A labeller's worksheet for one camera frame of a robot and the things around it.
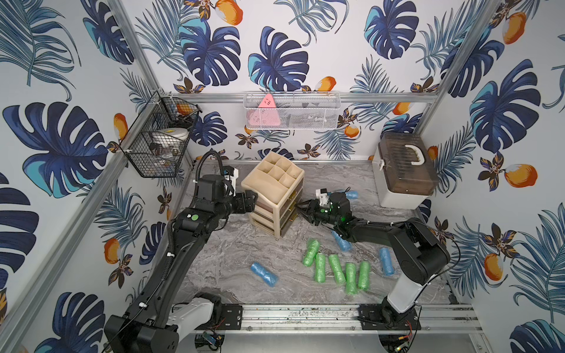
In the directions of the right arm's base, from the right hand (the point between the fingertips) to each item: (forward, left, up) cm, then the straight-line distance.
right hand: (295, 206), depth 87 cm
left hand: (-5, +16, +15) cm, 23 cm away
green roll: (-20, -10, -12) cm, 25 cm away
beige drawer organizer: (+3, +9, +11) cm, 14 cm away
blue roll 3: (-24, +10, -12) cm, 28 cm away
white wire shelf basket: (+42, +1, +17) cm, 46 cm away
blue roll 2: (-11, -20, -12) cm, 26 cm away
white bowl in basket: (+14, +46, +23) cm, 53 cm away
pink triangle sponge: (+30, +11, +23) cm, 40 cm away
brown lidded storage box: (+21, -50, 0) cm, 54 cm away
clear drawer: (-2, +2, -1) cm, 3 cm away
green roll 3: (-24, -21, -13) cm, 34 cm away
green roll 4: (-23, -26, -12) cm, 36 cm away
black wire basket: (+14, +53, +20) cm, 58 cm away
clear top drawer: (-1, +1, +8) cm, 8 cm away
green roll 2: (-22, -17, -12) cm, 30 cm away
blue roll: (+14, -27, -10) cm, 33 cm away
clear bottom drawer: (-3, +3, -6) cm, 7 cm away
